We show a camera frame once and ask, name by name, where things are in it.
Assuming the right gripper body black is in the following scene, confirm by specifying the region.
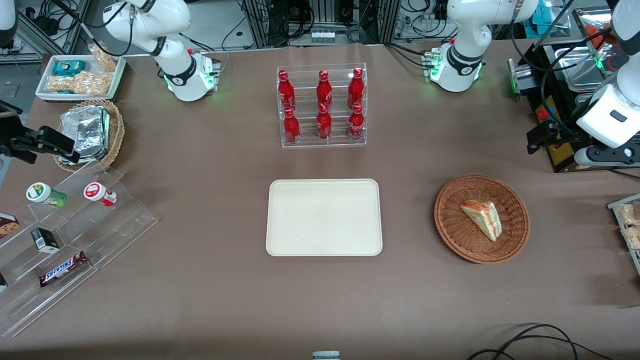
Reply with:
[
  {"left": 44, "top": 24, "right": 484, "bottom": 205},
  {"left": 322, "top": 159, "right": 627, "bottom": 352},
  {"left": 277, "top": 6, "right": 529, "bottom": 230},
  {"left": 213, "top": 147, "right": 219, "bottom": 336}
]
[{"left": 0, "top": 131, "right": 40, "bottom": 165}]

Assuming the triangular sandwich wedge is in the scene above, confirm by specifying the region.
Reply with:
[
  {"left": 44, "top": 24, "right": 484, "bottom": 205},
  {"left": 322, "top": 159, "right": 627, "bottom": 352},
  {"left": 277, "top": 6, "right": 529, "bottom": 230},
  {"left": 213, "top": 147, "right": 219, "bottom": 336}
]
[{"left": 460, "top": 199, "right": 503, "bottom": 243}]

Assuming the grey metal snack tray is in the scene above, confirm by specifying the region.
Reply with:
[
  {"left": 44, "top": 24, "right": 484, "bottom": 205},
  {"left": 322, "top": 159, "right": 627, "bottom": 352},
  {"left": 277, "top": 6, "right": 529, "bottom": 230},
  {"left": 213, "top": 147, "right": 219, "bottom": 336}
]
[{"left": 607, "top": 193, "right": 640, "bottom": 276}]

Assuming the light tan wicker basket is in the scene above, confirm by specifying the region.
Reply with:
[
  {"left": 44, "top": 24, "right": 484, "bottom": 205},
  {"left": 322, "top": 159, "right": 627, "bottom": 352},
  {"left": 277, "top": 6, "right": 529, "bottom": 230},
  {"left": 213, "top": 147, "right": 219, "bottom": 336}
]
[{"left": 53, "top": 98, "right": 126, "bottom": 173}]

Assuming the white rectangular snack tray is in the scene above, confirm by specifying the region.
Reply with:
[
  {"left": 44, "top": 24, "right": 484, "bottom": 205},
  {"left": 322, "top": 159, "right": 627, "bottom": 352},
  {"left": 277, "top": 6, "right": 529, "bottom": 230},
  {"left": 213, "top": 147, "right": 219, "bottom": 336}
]
[{"left": 35, "top": 53, "right": 127, "bottom": 103}]

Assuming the brown round wicker basket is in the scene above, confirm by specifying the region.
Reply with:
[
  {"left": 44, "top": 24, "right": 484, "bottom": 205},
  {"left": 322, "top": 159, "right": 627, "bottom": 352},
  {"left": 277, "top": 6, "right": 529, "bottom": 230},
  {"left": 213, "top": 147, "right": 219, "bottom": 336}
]
[{"left": 433, "top": 173, "right": 531, "bottom": 265}]

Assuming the cream plastic serving tray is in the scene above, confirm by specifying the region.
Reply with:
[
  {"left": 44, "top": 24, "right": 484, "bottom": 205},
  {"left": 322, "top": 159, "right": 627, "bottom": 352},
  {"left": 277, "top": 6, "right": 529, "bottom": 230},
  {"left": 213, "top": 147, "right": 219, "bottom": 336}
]
[{"left": 266, "top": 178, "right": 384, "bottom": 257}]

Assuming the aluminium foil container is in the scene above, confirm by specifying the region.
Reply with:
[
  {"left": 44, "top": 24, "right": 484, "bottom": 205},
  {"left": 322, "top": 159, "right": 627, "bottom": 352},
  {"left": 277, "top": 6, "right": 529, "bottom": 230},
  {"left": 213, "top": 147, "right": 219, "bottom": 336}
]
[{"left": 59, "top": 104, "right": 111, "bottom": 165}]

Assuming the green cup with white lid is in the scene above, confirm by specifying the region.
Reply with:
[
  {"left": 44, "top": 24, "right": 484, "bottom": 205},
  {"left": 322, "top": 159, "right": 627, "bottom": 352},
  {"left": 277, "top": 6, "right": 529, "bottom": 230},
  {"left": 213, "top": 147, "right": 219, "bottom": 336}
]
[{"left": 25, "top": 182, "right": 68, "bottom": 209}]

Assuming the red cup with white lid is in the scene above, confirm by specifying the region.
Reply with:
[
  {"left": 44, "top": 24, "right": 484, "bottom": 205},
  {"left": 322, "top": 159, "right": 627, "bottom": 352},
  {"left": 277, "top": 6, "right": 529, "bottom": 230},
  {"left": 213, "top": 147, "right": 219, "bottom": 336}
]
[{"left": 83, "top": 181, "right": 119, "bottom": 207}]

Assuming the large clear bag of nuts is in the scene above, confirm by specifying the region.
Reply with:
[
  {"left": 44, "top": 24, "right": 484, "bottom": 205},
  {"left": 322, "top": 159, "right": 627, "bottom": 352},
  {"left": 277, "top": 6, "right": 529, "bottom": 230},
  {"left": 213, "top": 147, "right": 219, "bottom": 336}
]
[{"left": 46, "top": 70, "right": 114, "bottom": 96}]

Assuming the steel fryer basin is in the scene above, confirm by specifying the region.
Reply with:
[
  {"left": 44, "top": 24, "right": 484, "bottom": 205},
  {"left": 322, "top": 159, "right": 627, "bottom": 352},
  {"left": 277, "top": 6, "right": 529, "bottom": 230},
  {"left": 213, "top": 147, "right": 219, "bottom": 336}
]
[{"left": 559, "top": 46, "right": 610, "bottom": 94}]

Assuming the teal snack packet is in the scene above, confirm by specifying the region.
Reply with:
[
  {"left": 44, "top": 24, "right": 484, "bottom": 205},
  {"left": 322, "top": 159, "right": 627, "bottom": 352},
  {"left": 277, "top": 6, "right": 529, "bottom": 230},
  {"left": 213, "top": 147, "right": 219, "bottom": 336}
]
[{"left": 52, "top": 59, "right": 87, "bottom": 77}]

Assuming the brown cookie box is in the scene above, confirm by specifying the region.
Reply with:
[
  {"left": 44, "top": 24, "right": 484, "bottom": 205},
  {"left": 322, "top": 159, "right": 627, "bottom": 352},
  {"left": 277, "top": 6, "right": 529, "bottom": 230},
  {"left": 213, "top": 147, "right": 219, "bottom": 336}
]
[{"left": 0, "top": 212, "right": 20, "bottom": 240}]

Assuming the clear acrylic stepped stand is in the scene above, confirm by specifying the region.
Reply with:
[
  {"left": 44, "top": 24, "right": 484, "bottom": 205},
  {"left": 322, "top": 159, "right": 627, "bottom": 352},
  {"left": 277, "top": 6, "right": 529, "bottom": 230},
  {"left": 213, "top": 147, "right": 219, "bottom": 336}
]
[{"left": 0, "top": 159, "right": 159, "bottom": 339}]

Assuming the small black carton box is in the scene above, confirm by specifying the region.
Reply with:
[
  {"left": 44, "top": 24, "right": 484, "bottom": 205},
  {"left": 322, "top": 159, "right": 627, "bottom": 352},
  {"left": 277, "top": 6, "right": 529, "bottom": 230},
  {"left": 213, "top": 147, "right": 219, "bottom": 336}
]
[{"left": 30, "top": 227, "right": 60, "bottom": 254}]

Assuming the small clear bag of nuts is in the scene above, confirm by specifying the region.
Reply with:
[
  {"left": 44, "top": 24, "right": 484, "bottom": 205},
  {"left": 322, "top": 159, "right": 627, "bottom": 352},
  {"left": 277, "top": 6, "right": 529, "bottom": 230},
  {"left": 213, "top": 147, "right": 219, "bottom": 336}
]
[{"left": 88, "top": 43, "right": 119, "bottom": 74}]

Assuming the orange snack bag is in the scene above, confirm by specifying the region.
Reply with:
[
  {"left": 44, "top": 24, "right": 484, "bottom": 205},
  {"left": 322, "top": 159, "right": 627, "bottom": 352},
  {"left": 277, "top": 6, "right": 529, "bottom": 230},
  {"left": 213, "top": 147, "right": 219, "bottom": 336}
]
[{"left": 583, "top": 22, "right": 614, "bottom": 52}]

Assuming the Snickers chocolate bar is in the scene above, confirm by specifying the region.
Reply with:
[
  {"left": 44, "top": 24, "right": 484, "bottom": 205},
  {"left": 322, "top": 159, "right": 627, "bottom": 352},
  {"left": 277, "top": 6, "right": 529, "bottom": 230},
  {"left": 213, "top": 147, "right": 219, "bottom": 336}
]
[{"left": 38, "top": 250, "right": 90, "bottom": 288}]

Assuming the red cola bottle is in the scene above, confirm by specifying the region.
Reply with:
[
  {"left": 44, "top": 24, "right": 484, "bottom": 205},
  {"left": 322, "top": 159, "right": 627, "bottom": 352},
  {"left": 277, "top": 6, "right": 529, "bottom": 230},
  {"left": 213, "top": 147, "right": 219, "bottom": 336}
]
[
  {"left": 277, "top": 69, "right": 296, "bottom": 113},
  {"left": 316, "top": 102, "right": 333, "bottom": 141},
  {"left": 316, "top": 69, "right": 334, "bottom": 108},
  {"left": 347, "top": 67, "right": 365, "bottom": 108},
  {"left": 283, "top": 107, "right": 301, "bottom": 145},
  {"left": 348, "top": 102, "right": 365, "bottom": 141}
]

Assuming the clear acrylic bottle rack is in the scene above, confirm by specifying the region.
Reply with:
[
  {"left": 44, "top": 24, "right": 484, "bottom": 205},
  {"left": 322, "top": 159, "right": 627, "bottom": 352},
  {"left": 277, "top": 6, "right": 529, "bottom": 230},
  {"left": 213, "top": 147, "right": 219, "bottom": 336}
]
[{"left": 277, "top": 62, "right": 368, "bottom": 149}]

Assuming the white power strip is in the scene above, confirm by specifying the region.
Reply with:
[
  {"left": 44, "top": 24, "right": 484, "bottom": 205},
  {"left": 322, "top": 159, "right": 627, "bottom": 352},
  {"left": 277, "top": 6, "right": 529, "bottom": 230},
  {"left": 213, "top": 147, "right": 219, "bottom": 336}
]
[{"left": 309, "top": 28, "right": 337, "bottom": 45}]

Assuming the black cable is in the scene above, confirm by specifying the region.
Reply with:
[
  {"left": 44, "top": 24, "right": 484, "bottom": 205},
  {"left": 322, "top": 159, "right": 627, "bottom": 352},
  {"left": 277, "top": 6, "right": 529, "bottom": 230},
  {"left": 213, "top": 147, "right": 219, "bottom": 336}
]
[
  {"left": 492, "top": 323, "right": 580, "bottom": 360},
  {"left": 467, "top": 334, "right": 617, "bottom": 360}
]

